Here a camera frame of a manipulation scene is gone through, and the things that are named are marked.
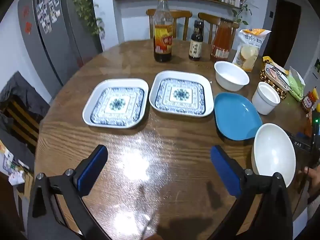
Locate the green packet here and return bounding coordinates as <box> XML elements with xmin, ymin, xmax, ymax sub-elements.
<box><xmin>286</xmin><ymin>66</ymin><xmax>306</xmax><ymax>102</ymax></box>

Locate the beaded woven basket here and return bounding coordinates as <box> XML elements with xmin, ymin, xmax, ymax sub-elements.
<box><xmin>259</xmin><ymin>64</ymin><xmax>293</xmax><ymax>101</ymax></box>

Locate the small red-labelled jar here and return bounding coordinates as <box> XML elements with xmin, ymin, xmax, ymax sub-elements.
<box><xmin>301</xmin><ymin>91</ymin><xmax>317</xmax><ymax>113</ymax></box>

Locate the large yellow-capped vinegar bottle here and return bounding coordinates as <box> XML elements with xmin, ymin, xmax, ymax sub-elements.
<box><xmin>153</xmin><ymin>0</ymin><xmax>174</xmax><ymax>63</ymax></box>

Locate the medium white bowl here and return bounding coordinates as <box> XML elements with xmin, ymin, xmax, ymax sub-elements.
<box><xmin>214</xmin><ymin>61</ymin><xmax>250</xmax><ymax>92</ymax></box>

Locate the grey refrigerator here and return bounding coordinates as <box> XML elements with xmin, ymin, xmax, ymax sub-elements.
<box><xmin>17</xmin><ymin>0</ymin><xmax>103</xmax><ymax>87</ymax></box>

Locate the hanging green vine plant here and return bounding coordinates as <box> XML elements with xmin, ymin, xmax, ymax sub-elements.
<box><xmin>70</xmin><ymin>0</ymin><xmax>105</xmax><ymax>39</ymax></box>

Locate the group of fridge photo magnets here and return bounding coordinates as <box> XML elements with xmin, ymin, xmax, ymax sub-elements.
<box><xmin>35</xmin><ymin>0</ymin><xmax>62</xmax><ymax>34</ymax></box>

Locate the dark cloth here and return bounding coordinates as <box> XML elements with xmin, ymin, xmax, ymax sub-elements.
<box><xmin>0</xmin><ymin>71</ymin><xmax>50</xmax><ymax>155</ymax></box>

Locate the yellow snack packet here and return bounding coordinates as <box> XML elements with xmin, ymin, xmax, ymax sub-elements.
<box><xmin>262</xmin><ymin>56</ymin><xmax>290</xmax><ymax>73</ymax></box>

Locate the small leafy plant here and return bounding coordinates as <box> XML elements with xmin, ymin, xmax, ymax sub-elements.
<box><xmin>231</xmin><ymin>0</ymin><xmax>252</xmax><ymax>26</ymax></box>

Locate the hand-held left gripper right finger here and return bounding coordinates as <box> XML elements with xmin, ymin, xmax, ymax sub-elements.
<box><xmin>210</xmin><ymin>145</ymin><xmax>294</xmax><ymax>240</ymax></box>

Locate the orange snack packet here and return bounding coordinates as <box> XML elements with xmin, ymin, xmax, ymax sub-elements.
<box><xmin>304</xmin><ymin>112</ymin><xmax>313</xmax><ymax>137</ymax></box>

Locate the dark wooden door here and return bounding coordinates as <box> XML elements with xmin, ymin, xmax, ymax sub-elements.
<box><xmin>263</xmin><ymin>0</ymin><xmax>302</xmax><ymax>67</ymax></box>

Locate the person's right hand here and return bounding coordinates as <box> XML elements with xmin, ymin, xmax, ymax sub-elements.
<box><xmin>299</xmin><ymin>165</ymin><xmax>320</xmax><ymax>203</ymax></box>

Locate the orange sauce bottle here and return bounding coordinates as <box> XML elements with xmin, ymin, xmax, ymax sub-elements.
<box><xmin>210</xmin><ymin>18</ymin><xmax>233</xmax><ymax>62</ymax></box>

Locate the large white bowl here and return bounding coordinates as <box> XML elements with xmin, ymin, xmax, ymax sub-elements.
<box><xmin>251</xmin><ymin>123</ymin><xmax>296</xmax><ymax>188</ymax></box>

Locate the pile of paper clutter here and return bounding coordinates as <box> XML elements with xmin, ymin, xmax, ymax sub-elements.
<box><xmin>0</xmin><ymin>142</ymin><xmax>33</xmax><ymax>187</ymax></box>

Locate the square blue patterned plate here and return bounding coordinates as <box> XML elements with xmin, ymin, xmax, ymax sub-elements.
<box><xmin>149</xmin><ymin>70</ymin><xmax>214</xmax><ymax>118</ymax></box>
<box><xmin>82</xmin><ymin>78</ymin><xmax>149</xmax><ymax>129</ymax></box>

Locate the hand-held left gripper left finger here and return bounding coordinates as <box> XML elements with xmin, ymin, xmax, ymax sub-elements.
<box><xmin>27</xmin><ymin>144</ymin><xmax>108</xmax><ymax>240</ymax></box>

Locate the flour bag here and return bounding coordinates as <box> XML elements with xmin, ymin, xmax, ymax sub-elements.
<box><xmin>232</xmin><ymin>29</ymin><xmax>272</xmax><ymax>73</ymax></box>

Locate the small white bowl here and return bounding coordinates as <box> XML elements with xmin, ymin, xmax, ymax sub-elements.
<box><xmin>252</xmin><ymin>81</ymin><xmax>281</xmax><ymax>115</ymax></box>

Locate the small dark soy sauce bottle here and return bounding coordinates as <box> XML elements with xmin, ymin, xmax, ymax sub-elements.
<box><xmin>189</xmin><ymin>20</ymin><xmax>204</xmax><ymax>61</ymax></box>

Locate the wooden chair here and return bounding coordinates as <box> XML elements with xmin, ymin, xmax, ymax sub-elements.
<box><xmin>197</xmin><ymin>12</ymin><xmax>240</xmax><ymax>50</ymax></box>
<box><xmin>146</xmin><ymin>9</ymin><xmax>193</xmax><ymax>41</ymax></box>

